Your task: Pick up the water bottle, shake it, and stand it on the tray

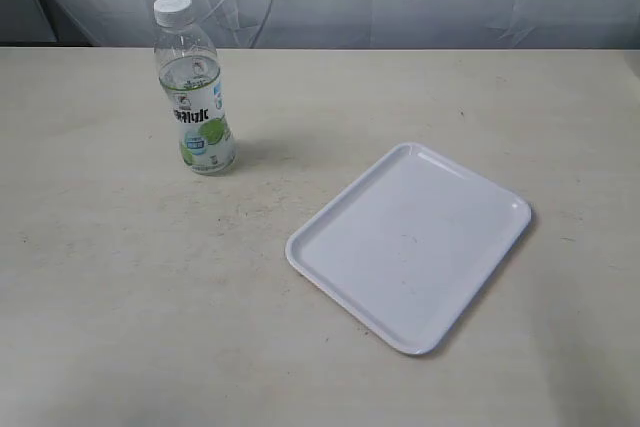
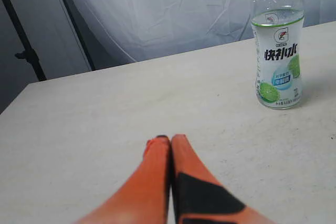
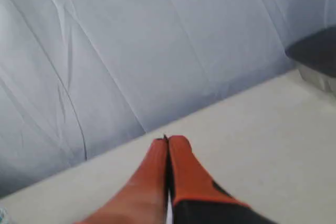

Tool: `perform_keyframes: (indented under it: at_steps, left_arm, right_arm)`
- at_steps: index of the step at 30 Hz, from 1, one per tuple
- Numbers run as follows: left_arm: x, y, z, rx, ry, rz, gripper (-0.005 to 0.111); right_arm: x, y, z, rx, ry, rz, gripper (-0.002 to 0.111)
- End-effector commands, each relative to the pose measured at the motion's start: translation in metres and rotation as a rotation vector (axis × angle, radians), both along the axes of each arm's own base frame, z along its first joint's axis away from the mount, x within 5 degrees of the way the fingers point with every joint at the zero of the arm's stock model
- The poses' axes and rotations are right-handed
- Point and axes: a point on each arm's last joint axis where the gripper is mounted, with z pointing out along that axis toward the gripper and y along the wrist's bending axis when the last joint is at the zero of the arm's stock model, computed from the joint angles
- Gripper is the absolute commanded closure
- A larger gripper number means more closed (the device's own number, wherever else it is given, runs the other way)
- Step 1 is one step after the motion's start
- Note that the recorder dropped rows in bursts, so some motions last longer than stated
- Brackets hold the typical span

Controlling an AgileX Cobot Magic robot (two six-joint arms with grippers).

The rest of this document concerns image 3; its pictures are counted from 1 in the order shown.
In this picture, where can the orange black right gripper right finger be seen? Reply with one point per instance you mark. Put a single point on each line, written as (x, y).
(196, 196)

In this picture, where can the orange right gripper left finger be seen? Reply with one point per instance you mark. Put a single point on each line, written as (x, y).
(143, 198)

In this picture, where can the white backdrop cloth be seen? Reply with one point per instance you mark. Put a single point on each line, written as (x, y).
(80, 77)

